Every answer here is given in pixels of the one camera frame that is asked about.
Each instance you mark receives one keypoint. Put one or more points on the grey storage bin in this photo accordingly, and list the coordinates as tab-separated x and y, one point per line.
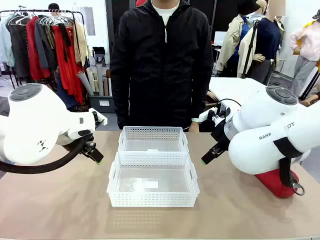
102	102

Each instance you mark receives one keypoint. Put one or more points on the black scarf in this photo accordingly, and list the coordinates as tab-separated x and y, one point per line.
65	37

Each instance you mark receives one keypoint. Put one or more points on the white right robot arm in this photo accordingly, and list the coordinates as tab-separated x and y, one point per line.
262	117

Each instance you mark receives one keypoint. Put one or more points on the mannequin in pink sweater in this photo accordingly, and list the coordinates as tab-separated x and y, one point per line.
310	42

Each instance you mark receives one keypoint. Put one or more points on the blue garment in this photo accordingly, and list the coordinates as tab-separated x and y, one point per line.
65	95

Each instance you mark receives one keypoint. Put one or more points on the grey draped garment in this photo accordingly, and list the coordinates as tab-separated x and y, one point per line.
3	107

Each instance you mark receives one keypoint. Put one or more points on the grey jacket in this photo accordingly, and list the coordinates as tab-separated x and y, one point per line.
41	45

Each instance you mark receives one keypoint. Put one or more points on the beige paper roll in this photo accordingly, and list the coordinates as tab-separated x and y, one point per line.
90	77

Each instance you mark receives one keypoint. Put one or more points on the red dress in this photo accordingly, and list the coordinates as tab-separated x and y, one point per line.
67	75

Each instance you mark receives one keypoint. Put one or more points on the red jacket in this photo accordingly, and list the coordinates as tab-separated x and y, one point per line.
32	50

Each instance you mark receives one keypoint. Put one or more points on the black-haired bystander head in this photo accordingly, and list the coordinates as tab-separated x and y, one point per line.
53	7

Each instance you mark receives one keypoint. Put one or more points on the silver wristwatch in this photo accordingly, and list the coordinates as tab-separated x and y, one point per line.
196	120

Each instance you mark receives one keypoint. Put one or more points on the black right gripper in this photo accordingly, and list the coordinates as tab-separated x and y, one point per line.
220	135

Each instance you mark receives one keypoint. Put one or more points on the light blue shirt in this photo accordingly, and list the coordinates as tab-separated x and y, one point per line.
5	42

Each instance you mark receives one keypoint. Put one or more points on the white table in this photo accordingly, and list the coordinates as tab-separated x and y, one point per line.
230	87

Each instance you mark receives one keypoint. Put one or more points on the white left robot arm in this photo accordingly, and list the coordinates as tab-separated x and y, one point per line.
32	125

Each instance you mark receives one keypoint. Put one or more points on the black stand leg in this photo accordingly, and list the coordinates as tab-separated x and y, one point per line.
310	85

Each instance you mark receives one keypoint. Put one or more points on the person's left hand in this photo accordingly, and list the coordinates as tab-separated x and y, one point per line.
194	127

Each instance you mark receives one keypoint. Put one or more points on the grey wall poster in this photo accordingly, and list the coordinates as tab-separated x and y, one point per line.
89	20

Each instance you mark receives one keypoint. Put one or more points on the black clothes rack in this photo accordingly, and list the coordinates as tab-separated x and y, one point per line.
37	10

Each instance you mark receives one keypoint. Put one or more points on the beige garment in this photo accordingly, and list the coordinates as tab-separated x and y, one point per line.
80	42

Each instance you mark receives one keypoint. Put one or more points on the brown paper roll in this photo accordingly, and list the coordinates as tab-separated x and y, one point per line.
108	82

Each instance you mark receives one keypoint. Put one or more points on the grey paper roll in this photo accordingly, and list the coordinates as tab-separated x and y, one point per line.
99	80
85	82

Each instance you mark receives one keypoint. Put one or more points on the black chair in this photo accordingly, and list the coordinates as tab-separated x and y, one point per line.
98	53

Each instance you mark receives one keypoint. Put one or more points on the person's right forearm black sleeve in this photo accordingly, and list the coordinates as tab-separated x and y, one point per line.
120	100

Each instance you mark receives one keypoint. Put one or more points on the red zipper pouch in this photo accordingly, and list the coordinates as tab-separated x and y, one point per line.
270	182

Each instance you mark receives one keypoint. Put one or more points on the white perforated plastic basket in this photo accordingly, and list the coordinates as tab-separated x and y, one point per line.
150	200
152	133

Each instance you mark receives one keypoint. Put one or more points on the person in black jacket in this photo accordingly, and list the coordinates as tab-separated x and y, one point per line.
162	75

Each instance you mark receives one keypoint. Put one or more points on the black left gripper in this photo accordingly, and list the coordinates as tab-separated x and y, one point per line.
90	142

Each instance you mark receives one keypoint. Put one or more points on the person's left forearm black sleeve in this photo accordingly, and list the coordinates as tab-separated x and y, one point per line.
201	100

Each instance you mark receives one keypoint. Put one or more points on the white panel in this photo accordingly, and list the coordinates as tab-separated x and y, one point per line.
220	38

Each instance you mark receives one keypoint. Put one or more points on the mannequin in beige trench coat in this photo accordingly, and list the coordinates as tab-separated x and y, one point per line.
232	37

